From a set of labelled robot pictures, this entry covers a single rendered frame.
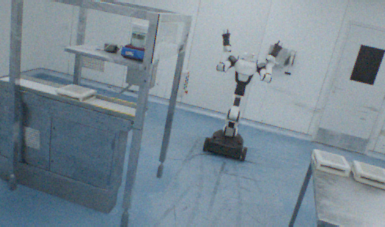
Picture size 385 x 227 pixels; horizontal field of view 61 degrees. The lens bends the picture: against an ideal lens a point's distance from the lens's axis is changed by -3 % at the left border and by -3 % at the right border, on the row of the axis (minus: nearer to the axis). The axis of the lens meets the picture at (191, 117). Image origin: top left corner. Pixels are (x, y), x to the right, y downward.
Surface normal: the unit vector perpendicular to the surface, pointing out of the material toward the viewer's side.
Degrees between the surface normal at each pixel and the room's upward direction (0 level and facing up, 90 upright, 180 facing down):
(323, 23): 90
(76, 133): 90
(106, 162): 90
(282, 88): 90
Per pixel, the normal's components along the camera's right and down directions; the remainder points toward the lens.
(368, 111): -0.21, 0.28
